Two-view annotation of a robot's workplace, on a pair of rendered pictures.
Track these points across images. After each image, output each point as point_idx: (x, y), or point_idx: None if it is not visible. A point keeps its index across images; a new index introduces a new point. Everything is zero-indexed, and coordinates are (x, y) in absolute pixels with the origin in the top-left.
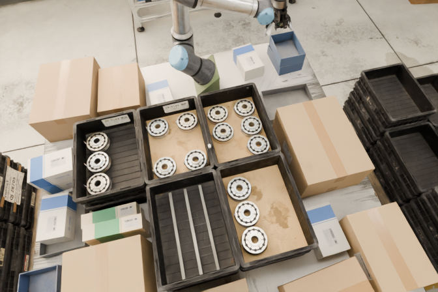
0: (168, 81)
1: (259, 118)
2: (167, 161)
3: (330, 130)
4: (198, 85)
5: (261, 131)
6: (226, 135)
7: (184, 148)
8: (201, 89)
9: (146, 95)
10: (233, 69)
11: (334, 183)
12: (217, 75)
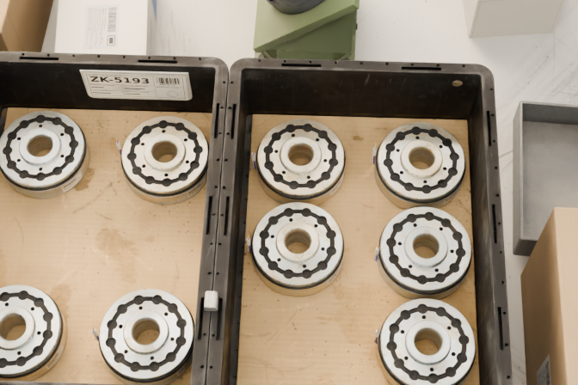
0: None
1: (470, 224)
2: (32, 309)
3: None
4: (269, 7)
5: (459, 287)
6: (305, 265)
7: (119, 269)
8: (273, 29)
9: None
10: None
11: None
12: None
